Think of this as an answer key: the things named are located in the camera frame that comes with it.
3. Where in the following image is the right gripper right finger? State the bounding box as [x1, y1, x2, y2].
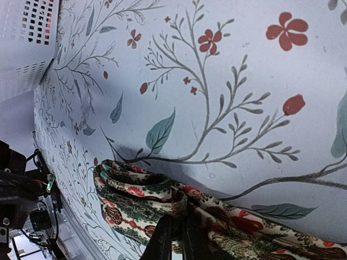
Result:
[182, 217, 215, 260]

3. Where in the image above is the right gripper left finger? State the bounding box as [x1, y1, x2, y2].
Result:
[140, 216, 172, 260]

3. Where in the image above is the cream floral paisley tie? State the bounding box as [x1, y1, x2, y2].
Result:
[93, 160, 346, 259]

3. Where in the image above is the floral patterned table mat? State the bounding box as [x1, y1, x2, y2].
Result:
[34, 1, 346, 259]

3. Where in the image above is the white perforated plastic basket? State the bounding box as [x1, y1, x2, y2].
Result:
[1, 0, 60, 101]

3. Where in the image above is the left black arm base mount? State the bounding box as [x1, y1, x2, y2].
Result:
[1, 142, 62, 259]

